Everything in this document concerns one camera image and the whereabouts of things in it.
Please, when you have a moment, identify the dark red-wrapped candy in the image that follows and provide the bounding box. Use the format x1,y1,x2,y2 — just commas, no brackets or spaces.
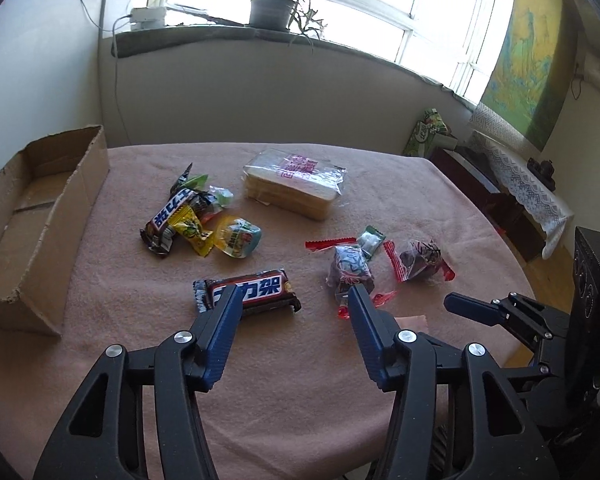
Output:
304,237,398,320
382,240,455,283

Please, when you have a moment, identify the large snickers bar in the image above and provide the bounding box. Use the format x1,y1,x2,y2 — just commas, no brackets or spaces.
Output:
193,269,301,316

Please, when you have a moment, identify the small snickers bar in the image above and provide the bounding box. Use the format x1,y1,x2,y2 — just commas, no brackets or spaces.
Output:
140,188,196,258

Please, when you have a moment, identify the yellow candy packet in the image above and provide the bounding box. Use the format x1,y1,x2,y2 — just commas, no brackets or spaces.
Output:
169,204,213,257

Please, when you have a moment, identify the jelly cup snack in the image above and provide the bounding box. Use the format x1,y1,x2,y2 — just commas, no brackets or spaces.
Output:
214,216,262,259

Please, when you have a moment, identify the bagged sliced bread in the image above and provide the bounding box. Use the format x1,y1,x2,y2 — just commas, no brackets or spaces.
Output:
242,148,347,221

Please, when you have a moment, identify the small green white candy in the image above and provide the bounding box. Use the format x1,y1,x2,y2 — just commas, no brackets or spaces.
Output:
356,226,386,260

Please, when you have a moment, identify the dark wooden sideboard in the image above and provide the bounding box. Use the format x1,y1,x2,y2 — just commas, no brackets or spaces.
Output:
430,146,544,262

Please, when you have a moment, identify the white lace cloth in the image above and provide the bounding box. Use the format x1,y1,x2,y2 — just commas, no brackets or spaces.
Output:
468,104,574,260

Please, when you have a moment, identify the green snack bag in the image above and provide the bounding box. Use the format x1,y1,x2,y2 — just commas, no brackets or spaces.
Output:
402,107,453,157

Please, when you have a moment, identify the pink table cloth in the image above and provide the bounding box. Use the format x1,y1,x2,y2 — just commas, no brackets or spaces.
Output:
0,141,537,480

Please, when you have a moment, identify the clear green candy packet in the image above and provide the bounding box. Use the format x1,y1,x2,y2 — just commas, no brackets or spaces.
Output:
192,186,234,224

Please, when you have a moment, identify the brown cardboard box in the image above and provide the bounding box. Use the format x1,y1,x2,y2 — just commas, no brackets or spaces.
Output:
0,126,109,336

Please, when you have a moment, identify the green leaf-shaped packet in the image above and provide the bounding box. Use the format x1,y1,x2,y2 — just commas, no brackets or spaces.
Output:
183,174,209,191

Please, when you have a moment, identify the dark foil snack packet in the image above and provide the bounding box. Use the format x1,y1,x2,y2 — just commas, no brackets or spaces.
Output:
170,164,193,196

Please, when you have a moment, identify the grey plant pot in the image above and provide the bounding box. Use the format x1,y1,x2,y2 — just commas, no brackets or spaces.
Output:
249,0,294,32

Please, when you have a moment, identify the white power adapter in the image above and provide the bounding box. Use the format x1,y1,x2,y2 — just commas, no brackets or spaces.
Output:
130,6,166,30

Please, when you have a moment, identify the black camera on sideboard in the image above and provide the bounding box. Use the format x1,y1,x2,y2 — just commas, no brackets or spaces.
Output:
527,157,556,192

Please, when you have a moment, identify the landscape wall painting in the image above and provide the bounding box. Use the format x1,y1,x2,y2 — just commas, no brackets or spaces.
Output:
480,0,578,151

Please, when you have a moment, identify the white cable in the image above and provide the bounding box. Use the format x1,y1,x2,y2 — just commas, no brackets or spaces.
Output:
76,0,134,148

